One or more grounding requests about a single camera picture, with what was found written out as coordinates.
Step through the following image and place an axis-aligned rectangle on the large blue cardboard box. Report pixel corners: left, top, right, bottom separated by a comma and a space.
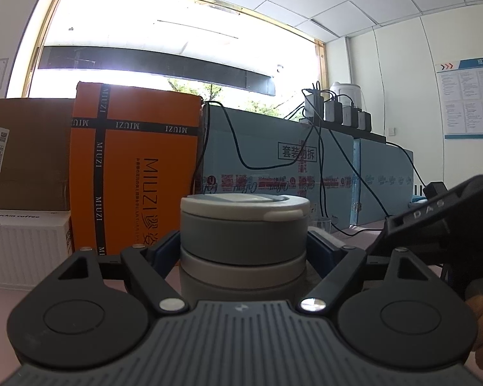
197, 102, 357, 230

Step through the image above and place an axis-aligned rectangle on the black power strip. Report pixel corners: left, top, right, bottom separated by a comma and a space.
300, 118, 387, 142

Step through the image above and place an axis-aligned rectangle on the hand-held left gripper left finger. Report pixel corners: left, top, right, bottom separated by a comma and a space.
48, 231, 190, 313

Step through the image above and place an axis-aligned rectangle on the orange cardboard box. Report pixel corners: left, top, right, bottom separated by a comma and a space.
70, 81, 205, 256

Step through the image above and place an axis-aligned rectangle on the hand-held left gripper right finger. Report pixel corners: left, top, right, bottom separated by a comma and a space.
300, 231, 439, 315

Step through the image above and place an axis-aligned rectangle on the white cardboard box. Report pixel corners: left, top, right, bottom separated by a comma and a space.
0, 209, 74, 290

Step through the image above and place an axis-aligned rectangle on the large window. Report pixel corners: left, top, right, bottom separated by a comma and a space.
26, 0, 327, 121

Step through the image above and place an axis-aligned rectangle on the black cable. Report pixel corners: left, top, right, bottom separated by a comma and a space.
311, 82, 327, 220
385, 142, 427, 188
191, 104, 207, 196
207, 102, 317, 170

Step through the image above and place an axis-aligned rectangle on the white water kettle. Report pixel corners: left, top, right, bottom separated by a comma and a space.
330, 81, 365, 113

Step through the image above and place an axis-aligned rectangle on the wall poster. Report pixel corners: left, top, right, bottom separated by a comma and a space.
435, 57, 483, 139

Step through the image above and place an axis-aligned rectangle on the row of black chargers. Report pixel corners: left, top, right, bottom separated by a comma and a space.
303, 88, 389, 236

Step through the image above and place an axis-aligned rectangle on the white charger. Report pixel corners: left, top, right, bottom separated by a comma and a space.
305, 90, 325, 123

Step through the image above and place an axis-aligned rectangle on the small blue cardboard box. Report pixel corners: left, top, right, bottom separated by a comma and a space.
352, 137, 415, 226

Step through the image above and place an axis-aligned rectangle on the brown cardboard box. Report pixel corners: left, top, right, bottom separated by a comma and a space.
0, 97, 78, 212

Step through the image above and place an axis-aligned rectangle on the grey lidded container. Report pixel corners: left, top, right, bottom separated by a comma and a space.
179, 194, 311, 302

